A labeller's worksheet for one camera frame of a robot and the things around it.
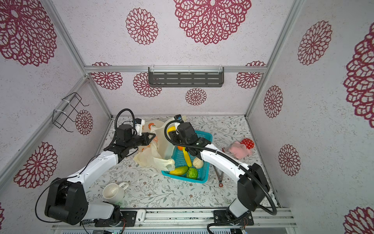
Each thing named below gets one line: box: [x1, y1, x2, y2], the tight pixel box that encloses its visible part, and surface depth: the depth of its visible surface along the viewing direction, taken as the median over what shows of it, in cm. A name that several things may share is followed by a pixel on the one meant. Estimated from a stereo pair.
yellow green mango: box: [169, 165, 189, 176], surface depth 87 cm
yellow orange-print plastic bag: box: [133, 117, 176, 172], surface depth 83 cm
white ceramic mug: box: [102, 181, 130, 204], surface depth 81 cm
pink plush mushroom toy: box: [228, 138, 255, 160], surface depth 97 cm
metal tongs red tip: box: [212, 164, 225, 188], surface depth 89 cm
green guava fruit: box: [186, 167, 199, 180], surface depth 85 cm
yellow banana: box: [183, 146, 193, 168], surface depth 94 cm
